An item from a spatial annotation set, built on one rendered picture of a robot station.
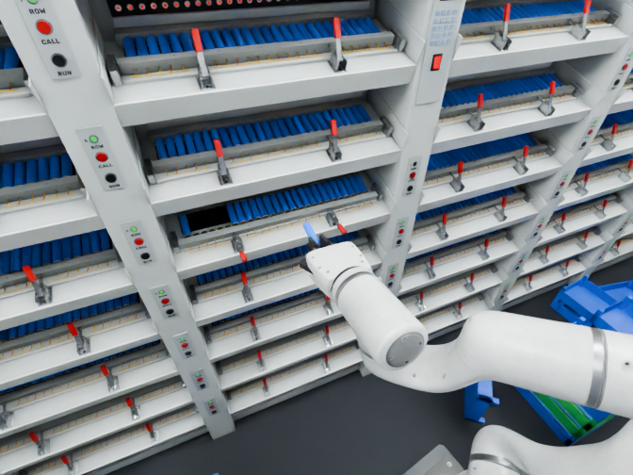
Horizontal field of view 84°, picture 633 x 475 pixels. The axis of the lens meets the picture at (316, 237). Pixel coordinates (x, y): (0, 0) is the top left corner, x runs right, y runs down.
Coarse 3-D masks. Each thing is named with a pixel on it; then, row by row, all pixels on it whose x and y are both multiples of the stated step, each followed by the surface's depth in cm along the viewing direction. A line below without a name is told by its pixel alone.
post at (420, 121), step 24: (408, 0) 74; (432, 0) 69; (384, 96) 91; (408, 96) 82; (408, 120) 85; (432, 120) 88; (408, 144) 90; (384, 168) 100; (384, 240) 111; (408, 240) 115; (384, 264) 118
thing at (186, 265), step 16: (368, 176) 110; (272, 192) 102; (384, 192) 103; (208, 208) 96; (368, 208) 103; (384, 208) 104; (176, 224) 92; (224, 224) 94; (288, 224) 97; (320, 224) 98; (352, 224) 100; (368, 224) 104; (176, 240) 87; (256, 240) 93; (272, 240) 93; (288, 240) 94; (304, 240) 97; (176, 256) 87; (192, 256) 88; (208, 256) 88; (224, 256) 89; (256, 256) 94; (176, 272) 86; (192, 272) 88
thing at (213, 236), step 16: (368, 192) 103; (304, 208) 97; (320, 208) 98; (336, 208) 100; (352, 208) 101; (240, 224) 92; (256, 224) 92; (272, 224) 95; (192, 240) 88; (208, 240) 89
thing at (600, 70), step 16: (624, 0) 96; (624, 48) 99; (576, 64) 111; (592, 64) 107; (608, 64) 104; (592, 80) 108; (608, 80) 105; (624, 80) 108; (608, 96) 110; (592, 112) 112; (560, 128) 121; (576, 128) 116; (576, 144) 119; (576, 160) 125; (560, 176) 127; (544, 192) 133; (560, 192) 134; (544, 208) 137; (512, 224) 150; (528, 224) 143; (544, 224) 145; (528, 240) 148; (512, 256) 154; (512, 272) 162; (496, 288) 168; (496, 304) 177
